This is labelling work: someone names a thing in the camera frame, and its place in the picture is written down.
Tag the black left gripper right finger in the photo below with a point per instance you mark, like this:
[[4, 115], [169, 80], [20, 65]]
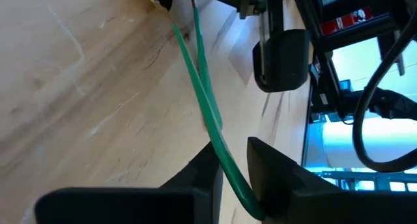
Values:
[[325, 207]]

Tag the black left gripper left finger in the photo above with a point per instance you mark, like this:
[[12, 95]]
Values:
[[130, 207]]

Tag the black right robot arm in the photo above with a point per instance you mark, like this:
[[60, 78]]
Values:
[[391, 103]]

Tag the red storage bin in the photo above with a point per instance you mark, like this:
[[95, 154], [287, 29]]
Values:
[[345, 20]]

